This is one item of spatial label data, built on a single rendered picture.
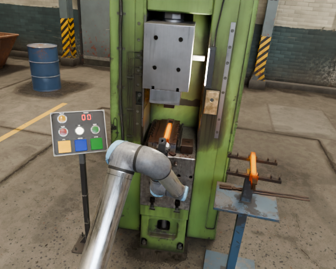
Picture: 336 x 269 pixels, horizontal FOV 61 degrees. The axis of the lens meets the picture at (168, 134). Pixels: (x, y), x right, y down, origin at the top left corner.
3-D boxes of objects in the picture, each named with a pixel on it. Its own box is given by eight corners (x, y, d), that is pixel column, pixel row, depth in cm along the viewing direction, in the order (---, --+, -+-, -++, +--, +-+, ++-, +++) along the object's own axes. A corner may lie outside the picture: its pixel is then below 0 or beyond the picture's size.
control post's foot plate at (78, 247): (96, 256, 230) (96, 248, 226) (70, 253, 231) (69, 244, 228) (104, 236, 249) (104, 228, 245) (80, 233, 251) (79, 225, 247)
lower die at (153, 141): (175, 152, 204) (176, 142, 200) (147, 149, 205) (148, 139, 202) (179, 128, 242) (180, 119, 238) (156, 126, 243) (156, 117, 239)
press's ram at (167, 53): (201, 93, 184) (209, 27, 167) (142, 88, 186) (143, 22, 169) (201, 77, 222) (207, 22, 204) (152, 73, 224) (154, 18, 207)
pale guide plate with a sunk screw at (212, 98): (216, 115, 201) (220, 91, 194) (203, 113, 202) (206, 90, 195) (216, 113, 203) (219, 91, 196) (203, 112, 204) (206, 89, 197)
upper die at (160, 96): (179, 105, 189) (180, 92, 185) (149, 102, 190) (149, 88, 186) (183, 88, 227) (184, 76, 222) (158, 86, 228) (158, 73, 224)
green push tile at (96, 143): (102, 148, 189) (102, 137, 190) (91, 149, 187) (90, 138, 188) (102, 148, 191) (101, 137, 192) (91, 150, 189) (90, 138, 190)
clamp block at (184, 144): (192, 154, 203) (193, 146, 200) (180, 153, 204) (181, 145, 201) (192, 147, 214) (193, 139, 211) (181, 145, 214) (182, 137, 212)
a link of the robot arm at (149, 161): (168, 148, 115) (191, 187, 176) (141, 141, 119) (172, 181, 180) (159, 175, 112) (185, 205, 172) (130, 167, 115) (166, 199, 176)
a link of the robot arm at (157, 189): (164, 200, 172) (165, 183, 167) (146, 195, 176) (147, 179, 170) (170, 191, 180) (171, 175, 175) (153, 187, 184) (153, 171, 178)
